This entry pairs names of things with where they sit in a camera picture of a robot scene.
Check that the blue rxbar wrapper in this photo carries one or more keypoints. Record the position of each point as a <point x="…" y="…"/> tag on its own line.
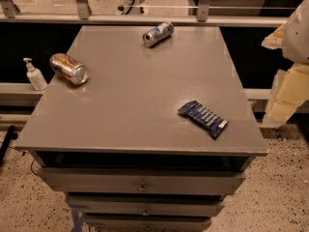
<point x="204" y="118"/>

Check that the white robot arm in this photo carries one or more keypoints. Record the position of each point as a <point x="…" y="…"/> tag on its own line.
<point x="293" y="36"/>

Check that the grey drawer cabinet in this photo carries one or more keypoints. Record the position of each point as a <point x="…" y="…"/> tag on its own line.
<point x="126" y="115"/>

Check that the silver blue soda can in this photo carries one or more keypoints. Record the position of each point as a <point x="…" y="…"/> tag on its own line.
<point x="158" y="34"/>

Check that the copper gold can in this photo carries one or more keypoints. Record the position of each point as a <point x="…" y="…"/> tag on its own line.
<point x="69" y="68"/>

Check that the middle grey drawer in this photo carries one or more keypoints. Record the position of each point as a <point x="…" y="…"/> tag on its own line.
<point x="145" y="206"/>

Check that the grey drawer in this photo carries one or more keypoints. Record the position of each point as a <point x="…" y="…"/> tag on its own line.
<point x="148" y="223"/>
<point x="145" y="206"/>
<point x="142" y="181"/>

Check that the bottom grey drawer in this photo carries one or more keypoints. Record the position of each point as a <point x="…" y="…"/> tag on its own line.
<point x="148" y="223"/>

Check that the top grey drawer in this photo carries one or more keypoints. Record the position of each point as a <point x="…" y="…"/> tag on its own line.
<point x="142" y="181"/>

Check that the white pump dispenser bottle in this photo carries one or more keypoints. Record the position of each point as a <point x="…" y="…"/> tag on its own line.
<point x="35" y="75"/>

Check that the black object at left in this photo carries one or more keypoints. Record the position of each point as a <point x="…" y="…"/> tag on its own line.
<point x="11" y="134"/>

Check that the metal railing frame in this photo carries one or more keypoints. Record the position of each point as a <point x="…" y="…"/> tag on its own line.
<point x="242" y="13"/>

